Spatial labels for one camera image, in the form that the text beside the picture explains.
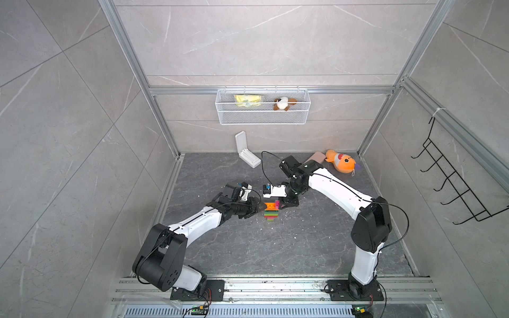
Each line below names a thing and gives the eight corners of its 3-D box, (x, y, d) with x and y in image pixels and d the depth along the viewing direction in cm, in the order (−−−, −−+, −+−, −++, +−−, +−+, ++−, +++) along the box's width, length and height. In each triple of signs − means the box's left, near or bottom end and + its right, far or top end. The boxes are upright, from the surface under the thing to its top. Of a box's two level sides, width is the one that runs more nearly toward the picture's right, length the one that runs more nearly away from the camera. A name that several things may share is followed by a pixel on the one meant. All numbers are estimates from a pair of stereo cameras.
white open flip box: (252, 169, 114) (251, 151, 103) (235, 153, 123) (232, 134, 112) (261, 164, 117) (261, 145, 105) (243, 148, 126) (242, 129, 114)
